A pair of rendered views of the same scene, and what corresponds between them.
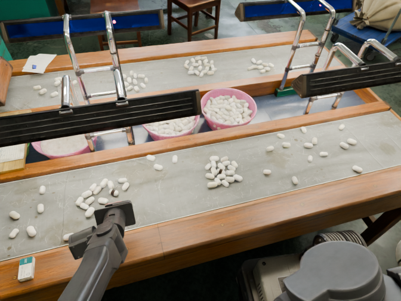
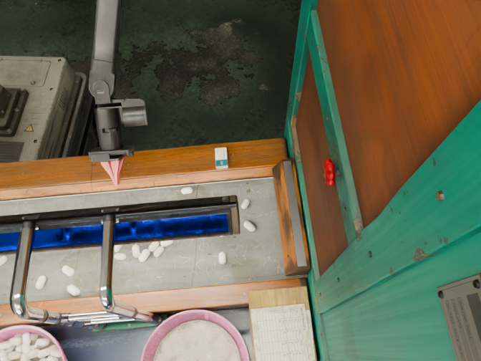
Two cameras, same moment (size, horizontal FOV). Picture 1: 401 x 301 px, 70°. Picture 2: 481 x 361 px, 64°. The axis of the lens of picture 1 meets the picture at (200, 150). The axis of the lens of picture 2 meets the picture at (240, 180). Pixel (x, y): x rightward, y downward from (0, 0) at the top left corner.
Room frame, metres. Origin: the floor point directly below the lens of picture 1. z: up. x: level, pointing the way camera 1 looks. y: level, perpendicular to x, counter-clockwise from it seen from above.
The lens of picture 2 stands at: (0.73, 0.69, 1.79)
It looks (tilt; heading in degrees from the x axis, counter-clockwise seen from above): 66 degrees down; 199
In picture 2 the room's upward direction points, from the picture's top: 5 degrees counter-clockwise
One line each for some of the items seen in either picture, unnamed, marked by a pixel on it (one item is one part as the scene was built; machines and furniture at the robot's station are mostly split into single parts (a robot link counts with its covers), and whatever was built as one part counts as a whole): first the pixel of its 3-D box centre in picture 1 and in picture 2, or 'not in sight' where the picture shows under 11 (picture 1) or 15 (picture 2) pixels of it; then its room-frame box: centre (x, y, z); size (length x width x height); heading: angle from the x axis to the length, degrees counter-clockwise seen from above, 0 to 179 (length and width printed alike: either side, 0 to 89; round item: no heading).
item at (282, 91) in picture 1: (296, 48); not in sight; (1.38, -0.45, 0.90); 0.20 x 0.19 x 0.45; 110
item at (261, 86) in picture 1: (195, 97); not in sight; (1.16, 0.05, 0.71); 1.81 x 0.05 x 0.11; 110
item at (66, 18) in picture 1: (99, 71); not in sight; (1.05, 0.46, 0.90); 0.20 x 0.19 x 0.45; 110
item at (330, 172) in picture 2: not in sight; (331, 172); (0.46, 0.75, 1.24); 0.04 x 0.02 x 0.04; 20
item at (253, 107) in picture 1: (227, 113); not in sight; (1.05, -0.12, 0.72); 0.27 x 0.27 x 0.10
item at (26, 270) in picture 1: (26, 269); (221, 157); (0.26, 0.47, 0.77); 0.06 x 0.04 x 0.02; 20
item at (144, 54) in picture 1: (177, 62); not in sight; (1.53, 0.18, 0.67); 1.81 x 0.12 x 0.19; 110
